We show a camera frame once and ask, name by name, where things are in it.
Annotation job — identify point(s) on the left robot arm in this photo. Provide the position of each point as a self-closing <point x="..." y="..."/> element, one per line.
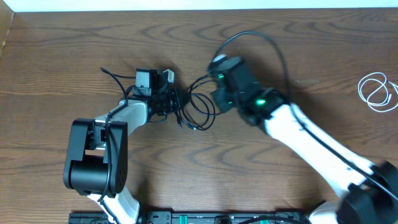
<point x="96" y="161"/>

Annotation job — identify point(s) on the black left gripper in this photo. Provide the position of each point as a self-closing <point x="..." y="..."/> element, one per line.
<point x="175" y="99"/>

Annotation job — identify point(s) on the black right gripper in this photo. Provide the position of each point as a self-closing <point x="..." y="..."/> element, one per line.
<point x="224" y="106"/>

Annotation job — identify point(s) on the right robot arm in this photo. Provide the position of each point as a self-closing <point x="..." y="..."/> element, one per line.
<point x="367" y="192"/>

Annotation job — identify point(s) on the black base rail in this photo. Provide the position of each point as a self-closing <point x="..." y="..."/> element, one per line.
<point x="163" y="217"/>

